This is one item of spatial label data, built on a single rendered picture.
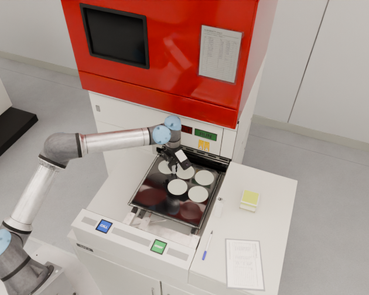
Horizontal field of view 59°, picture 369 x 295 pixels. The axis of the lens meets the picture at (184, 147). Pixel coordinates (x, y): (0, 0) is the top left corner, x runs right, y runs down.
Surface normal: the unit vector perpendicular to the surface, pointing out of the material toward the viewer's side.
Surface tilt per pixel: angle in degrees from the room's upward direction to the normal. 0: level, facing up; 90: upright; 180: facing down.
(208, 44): 90
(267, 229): 0
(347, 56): 90
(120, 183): 0
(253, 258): 0
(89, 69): 90
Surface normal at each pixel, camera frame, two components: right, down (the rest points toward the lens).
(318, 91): -0.36, 0.67
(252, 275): 0.02, -0.70
